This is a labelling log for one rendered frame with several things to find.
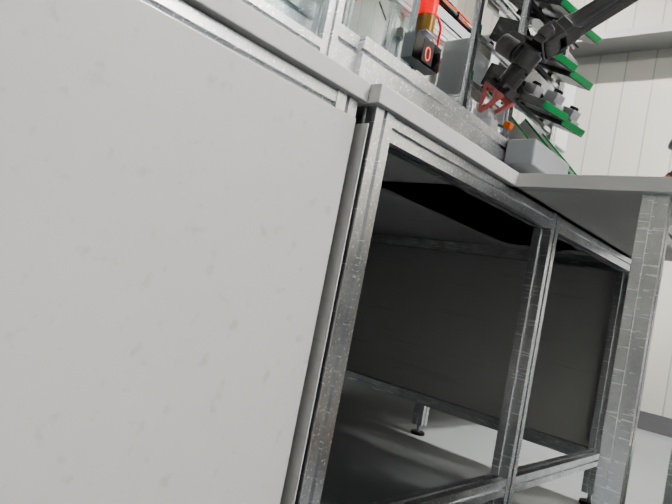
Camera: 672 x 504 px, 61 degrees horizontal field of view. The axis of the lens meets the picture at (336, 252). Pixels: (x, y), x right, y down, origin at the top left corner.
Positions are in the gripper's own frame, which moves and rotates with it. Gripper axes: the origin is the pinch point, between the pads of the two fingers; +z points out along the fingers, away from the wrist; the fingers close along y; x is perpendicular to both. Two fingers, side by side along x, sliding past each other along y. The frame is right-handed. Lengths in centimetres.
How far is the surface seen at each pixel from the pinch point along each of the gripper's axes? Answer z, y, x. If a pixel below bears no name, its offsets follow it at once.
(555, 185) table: 2, 27, 43
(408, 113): 7, 68, 35
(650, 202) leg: -6, 25, 58
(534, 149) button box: -0.5, 19.7, 30.1
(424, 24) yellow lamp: -7.8, 20.8, -18.5
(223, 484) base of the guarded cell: 55, 89, 66
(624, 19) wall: -117, -307, -162
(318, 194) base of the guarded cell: 22, 82, 43
